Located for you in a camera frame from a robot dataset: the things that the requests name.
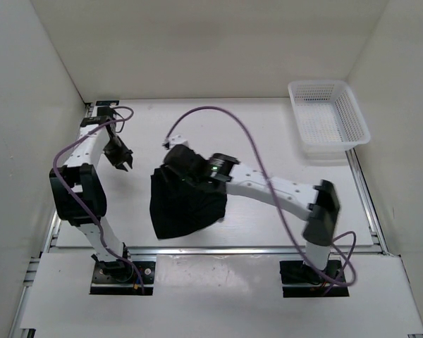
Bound black shorts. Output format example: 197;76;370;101
149;167;227;239

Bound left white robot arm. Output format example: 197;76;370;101
49;108;135;282

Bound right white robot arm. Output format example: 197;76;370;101
181;154;341;282

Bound white perforated plastic basket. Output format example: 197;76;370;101
288;80;371;154

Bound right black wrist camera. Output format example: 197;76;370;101
162;135;207;183

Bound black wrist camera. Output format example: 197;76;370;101
162;135;207;183
97;106;116;119

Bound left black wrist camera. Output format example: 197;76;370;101
97;106;116;119

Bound black corner bracket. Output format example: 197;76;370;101
95;100;120;106

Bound aluminium front rail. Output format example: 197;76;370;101
129;246;298;256

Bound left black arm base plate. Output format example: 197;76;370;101
90;255;156;296

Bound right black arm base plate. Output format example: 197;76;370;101
279;261;350;299

